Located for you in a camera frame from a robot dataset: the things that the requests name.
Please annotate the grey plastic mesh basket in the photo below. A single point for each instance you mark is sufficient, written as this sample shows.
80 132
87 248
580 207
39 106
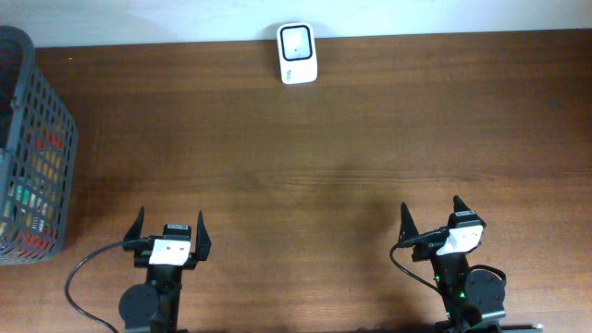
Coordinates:
39 141

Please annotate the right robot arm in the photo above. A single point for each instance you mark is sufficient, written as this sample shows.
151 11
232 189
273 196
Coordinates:
472 295

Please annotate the white barcode scanner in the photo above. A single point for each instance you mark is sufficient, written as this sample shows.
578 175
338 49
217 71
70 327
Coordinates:
296 53

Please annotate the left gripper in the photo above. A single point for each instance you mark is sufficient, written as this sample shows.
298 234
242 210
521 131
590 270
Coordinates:
203 245

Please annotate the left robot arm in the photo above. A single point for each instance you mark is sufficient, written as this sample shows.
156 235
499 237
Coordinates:
153 306

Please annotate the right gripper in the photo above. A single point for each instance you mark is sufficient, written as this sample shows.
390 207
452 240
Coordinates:
427 246

